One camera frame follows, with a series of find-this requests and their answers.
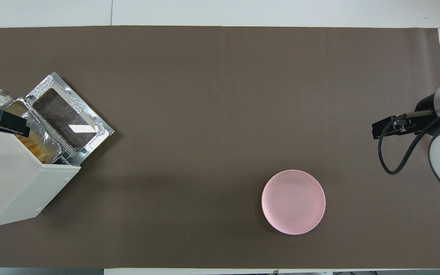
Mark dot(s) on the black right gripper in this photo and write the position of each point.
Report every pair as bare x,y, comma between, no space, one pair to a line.
422,120

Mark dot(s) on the aluminium foil baking tray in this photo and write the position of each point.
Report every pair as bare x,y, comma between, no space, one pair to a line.
44,133

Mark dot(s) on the sliced golden bread loaf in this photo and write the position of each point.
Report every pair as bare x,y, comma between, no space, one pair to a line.
38,147

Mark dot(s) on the beige oven knob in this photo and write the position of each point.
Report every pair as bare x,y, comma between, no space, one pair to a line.
1,93

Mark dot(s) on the chrome glass oven door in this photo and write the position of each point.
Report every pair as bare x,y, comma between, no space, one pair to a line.
65,114

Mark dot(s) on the white toaster oven body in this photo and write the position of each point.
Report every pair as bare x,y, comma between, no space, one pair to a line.
13,183

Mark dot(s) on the pink round plate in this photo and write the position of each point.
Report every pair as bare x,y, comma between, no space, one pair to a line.
293,202

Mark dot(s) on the brown table mat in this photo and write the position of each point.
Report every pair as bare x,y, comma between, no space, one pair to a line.
204,114

